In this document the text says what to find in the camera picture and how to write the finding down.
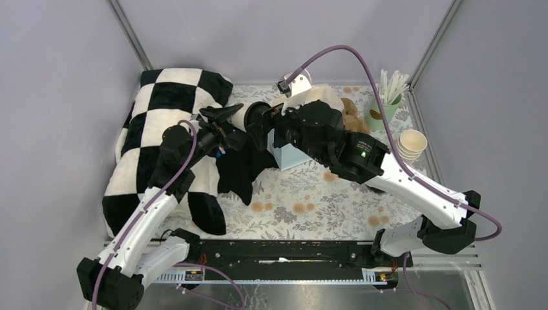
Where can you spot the light blue paper bag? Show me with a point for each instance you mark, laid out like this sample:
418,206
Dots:
287,156

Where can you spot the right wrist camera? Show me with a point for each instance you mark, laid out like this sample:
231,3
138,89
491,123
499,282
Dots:
296,91

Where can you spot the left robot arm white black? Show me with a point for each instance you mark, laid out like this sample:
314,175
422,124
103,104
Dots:
119,276

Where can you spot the floral patterned table mat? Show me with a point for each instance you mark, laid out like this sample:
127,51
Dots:
305,202

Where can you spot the white paper coffee cup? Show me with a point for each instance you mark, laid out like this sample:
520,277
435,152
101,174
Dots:
238,119

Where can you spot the white wrapped straws bundle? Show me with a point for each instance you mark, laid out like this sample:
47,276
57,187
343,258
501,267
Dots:
393,87

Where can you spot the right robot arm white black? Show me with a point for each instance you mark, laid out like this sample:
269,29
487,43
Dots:
443,225

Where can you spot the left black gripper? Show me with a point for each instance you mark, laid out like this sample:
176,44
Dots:
233,138

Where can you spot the green straw holder cup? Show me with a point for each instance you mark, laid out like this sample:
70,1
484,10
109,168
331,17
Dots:
372,114

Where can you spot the black plastic cup lid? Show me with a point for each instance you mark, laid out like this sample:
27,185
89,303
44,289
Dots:
253,116

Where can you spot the stack of white paper cups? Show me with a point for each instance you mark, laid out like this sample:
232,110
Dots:
410,145

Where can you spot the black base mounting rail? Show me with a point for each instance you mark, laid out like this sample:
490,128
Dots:
291,260

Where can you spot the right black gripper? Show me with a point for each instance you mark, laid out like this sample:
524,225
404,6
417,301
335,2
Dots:
259,133

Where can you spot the black t-shirt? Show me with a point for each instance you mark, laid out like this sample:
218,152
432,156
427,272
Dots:
238,169

